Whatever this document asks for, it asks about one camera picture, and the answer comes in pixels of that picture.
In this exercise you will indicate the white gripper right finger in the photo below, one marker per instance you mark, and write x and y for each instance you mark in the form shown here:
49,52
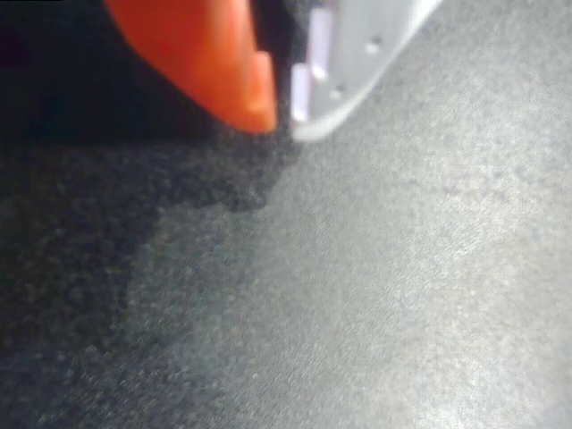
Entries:
353,58

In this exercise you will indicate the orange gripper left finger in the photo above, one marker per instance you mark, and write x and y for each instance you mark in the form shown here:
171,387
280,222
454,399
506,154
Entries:
201,53

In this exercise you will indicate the black desk mat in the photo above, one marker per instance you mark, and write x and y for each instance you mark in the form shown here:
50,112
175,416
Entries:
357,313

